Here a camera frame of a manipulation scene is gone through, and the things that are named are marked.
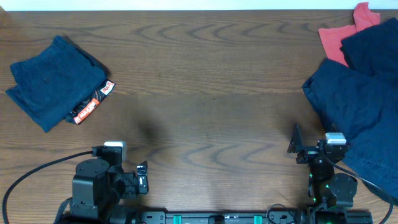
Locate navy blue shorts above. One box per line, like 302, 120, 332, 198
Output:
6, 35, 106, 132

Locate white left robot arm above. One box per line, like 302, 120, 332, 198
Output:
55, 141, 305, 224

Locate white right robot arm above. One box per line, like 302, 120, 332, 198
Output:
295, 145, 371, 224

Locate dark navy garment pile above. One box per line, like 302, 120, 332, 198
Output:
302, 18, 397, 200

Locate black printed folded t-shirt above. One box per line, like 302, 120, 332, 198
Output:
65, 79, 116, 124

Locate red cloth garment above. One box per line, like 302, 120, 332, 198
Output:
318, 2, 381, 67

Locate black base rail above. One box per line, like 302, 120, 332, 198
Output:
139, 209, 373, 224

